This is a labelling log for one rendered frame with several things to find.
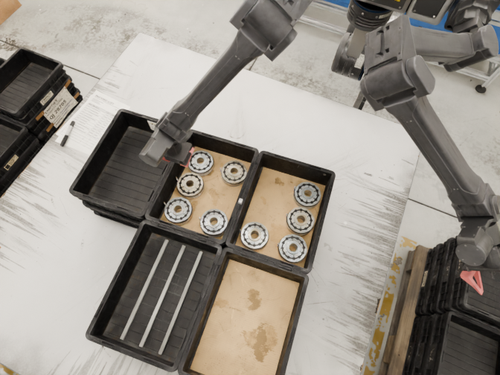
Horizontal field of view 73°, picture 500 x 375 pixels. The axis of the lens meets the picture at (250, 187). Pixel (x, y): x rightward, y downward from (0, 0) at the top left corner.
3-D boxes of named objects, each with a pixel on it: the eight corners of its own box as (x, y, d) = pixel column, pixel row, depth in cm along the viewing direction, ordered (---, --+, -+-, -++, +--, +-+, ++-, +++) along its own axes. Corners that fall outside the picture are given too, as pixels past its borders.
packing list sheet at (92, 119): (93, 89, 169) (92, 88, 168) (132, 105, 165) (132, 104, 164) (50, 139, 156) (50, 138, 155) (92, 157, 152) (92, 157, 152)
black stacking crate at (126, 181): (129, 125, 147) (120, 109, 136) (191, 143, 143) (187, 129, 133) (82, 204, 131) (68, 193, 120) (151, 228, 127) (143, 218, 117)
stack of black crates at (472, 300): (427, 247, 194) (476, 222, 153) (480, 268, 189) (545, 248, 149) (412, 314, 179) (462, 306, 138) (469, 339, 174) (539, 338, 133)
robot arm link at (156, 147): (194, 129, 89) (167, 109, 85) (172, 164, 84) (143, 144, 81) (180, 140, 99) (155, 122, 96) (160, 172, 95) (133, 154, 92)
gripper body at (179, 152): (184, 164, 101) (180, 152, 95) (154, 155, 103) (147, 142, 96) (193, 146, 104) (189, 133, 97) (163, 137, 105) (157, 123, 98)
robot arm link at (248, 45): (300, 27, 63) (257, -17, 59) (295, 41, 60) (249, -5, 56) (190, 136, 93) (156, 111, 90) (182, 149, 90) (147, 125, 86)
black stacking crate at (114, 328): (151, 229, 127) (143, 219, 117) (225, 254, 123) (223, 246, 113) (99, 338, 111) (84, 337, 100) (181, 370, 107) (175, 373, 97)
